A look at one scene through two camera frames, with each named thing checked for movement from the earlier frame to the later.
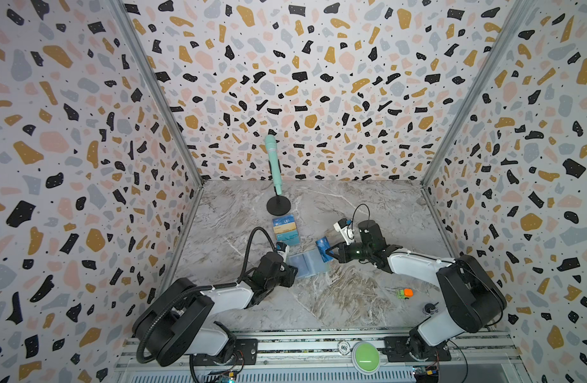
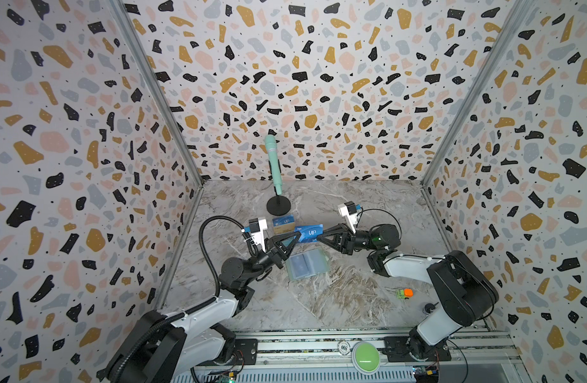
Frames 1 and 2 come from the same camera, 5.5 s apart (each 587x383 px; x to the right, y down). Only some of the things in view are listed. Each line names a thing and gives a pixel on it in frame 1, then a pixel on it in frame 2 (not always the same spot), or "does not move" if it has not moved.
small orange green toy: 405,294 does not move
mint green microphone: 270,140 does not move
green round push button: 365,357 does not move
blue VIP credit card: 322,245 to 309,233
